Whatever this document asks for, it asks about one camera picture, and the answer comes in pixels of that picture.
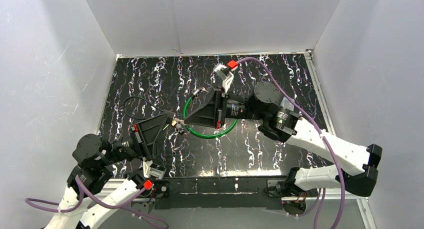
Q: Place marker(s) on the small dark key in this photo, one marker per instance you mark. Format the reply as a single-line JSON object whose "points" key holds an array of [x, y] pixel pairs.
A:
{"points": [[180, 131]]}

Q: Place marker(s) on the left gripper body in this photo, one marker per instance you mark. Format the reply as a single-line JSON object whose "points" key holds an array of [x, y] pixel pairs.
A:
{"points": [[139, 141]]}

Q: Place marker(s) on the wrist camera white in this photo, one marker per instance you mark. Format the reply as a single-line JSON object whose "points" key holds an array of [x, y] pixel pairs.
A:
{"points": [[153, 170], [226, 73]]}

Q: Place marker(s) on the green cable lock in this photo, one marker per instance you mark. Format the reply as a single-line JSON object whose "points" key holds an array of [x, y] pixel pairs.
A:
{"points": [[198, 134]]}

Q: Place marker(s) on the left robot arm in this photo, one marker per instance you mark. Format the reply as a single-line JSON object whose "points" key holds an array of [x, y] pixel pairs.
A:
{"points": [[79, 207]]}

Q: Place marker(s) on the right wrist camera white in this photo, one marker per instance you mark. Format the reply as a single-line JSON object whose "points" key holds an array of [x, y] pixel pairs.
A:
{"points": [[226, 73]]}

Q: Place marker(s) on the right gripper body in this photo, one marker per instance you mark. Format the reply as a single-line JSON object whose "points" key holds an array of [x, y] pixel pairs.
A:
{"points": [[220, 109]]}

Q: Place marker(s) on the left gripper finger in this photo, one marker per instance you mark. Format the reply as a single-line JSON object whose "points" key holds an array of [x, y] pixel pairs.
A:
{"points": [[140, 126], [153, 130]]}

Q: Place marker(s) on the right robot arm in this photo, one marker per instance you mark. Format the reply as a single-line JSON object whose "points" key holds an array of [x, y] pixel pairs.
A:
{"points": [[356, 166]]}

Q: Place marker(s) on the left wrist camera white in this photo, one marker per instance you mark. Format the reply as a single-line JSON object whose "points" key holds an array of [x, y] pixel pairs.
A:
{"points": [[153, 170]]}

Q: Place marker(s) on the clear plastic parts box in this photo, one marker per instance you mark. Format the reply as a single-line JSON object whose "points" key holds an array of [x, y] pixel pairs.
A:
{"points": [[286, 104]]}

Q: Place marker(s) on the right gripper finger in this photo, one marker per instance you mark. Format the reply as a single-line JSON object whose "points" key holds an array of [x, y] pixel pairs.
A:
{"points": [[201, 120], [208, 109]]}

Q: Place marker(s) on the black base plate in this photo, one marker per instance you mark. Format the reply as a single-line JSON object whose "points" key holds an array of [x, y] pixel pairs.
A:
{"points": [[218, 192]]}

